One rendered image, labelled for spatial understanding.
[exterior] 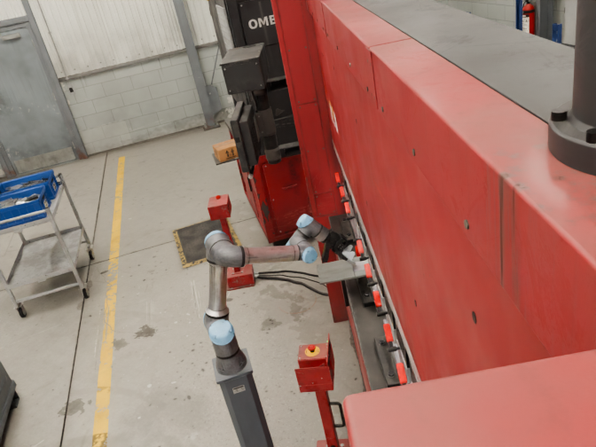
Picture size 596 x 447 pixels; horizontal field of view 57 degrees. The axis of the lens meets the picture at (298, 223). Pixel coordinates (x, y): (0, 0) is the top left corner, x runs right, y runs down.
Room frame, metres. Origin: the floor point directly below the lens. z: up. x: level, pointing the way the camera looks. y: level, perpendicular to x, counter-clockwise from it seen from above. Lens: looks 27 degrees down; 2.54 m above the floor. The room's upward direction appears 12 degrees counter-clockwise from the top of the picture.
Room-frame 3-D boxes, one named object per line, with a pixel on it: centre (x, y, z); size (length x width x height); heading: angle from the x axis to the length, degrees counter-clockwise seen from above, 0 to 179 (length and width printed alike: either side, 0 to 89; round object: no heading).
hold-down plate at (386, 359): (1.78, -0.25, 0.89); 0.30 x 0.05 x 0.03; 178
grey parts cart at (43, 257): (4.70, 2.38, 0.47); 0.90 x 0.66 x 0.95; 10
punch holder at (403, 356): (1.41, -0.29, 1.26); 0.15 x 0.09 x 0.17; 178
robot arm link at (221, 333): (2.11, 0.46, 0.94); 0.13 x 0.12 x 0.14; 16
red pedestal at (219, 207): (4.07, 0.59, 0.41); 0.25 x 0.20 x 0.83; 88
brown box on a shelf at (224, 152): (4.55, 0.47, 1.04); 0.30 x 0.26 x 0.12; 10
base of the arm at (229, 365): (2.11, 0.46, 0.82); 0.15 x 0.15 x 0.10
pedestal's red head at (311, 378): (2.03, 0.06, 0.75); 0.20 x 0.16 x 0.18; 169
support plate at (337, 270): (2.39, -0.18, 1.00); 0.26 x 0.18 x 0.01; 88
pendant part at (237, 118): (3.62, 0.21, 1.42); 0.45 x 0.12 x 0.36; 174
